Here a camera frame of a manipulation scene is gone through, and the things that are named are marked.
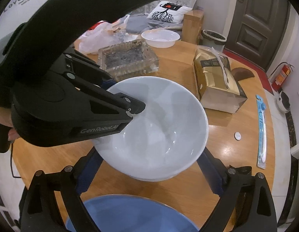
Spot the wooden cabinet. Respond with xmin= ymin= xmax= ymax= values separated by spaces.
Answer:
xmin=182 ymin=10 xmax=204 ymax=45

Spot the white ceramic bowl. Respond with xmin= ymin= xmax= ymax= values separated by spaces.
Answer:
xmin=93 ymin=76 xmax=209 ymax=177
xmin=130 ymin=159 xmax=201 ymax=182

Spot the trash bin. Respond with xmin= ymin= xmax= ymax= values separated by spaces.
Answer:
xmin=201 ymin=30 xmax=227 ymax=52

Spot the dark brown door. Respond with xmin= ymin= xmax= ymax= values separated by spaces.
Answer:
xmin=223 ymin=0 xmax=291 ymax=70

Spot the white plastic bowl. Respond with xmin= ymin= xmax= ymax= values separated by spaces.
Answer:
xmin=141 ymin=29 xmax=181 ymax=48

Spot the white plastic bag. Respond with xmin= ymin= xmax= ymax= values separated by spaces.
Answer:
xmin=78 ymin=14 xmax=138 ymax=55

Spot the red fire extinguisher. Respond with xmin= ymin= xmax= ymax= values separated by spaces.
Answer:
xmin=267 ymin=62 xmax=295 ymax=92

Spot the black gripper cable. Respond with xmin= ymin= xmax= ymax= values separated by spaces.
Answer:
xmin=9 ymin=142 xmax=23 ymax=179

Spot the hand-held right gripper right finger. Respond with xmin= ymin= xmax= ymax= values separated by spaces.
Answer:
xmin=197 ymin=147 xmax=278 ymax=232

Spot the gold paper bag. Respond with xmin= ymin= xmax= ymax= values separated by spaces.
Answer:
xmin=192 ymin=46 xmax=248 ymax=114

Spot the person's left hand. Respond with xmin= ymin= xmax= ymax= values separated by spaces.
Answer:
xmin=0 ymin=105 xmax=20 ymax=141

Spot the white tree print cushion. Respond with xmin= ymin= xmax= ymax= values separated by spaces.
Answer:
xmin=147 ymin=1 xmax=193 ymax=25

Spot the white helmet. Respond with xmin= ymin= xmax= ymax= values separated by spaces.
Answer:
xmin=277 ymin=90 xmax=291 ymax=113

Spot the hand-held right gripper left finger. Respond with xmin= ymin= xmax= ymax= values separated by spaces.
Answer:
xmin=20 ymin=147 xmax=104 ymax=232

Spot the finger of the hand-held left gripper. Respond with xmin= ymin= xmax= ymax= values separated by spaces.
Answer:
xmin=66 ymin=72 xmax=146 ymax=120
xmin=63 ymin=51 xmax=116 ymax=90

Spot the brown curved wooden piece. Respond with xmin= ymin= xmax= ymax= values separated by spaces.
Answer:
xmin=230 ymin=67 xmax=254 ymax=81

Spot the packaged blue toothbrush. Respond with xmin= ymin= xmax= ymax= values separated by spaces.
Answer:
xmin=255 ymin=94 xmax=268 ymax=170

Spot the wall lettering decal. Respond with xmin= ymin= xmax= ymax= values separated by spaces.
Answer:
xmin=3 ymin=0 xmax=39 ymax=14

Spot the glass ashtray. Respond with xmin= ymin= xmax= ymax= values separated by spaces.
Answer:
xmin=98 ymin=39 xmax=160 ymax=81

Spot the red door mat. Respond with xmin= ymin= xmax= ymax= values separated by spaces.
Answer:
xmin=222 ymin=48 xmax=273 ymax=92

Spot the blue plate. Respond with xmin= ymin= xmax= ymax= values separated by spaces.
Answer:
xmin=66 ymin=194 xmax=198 ymax=232

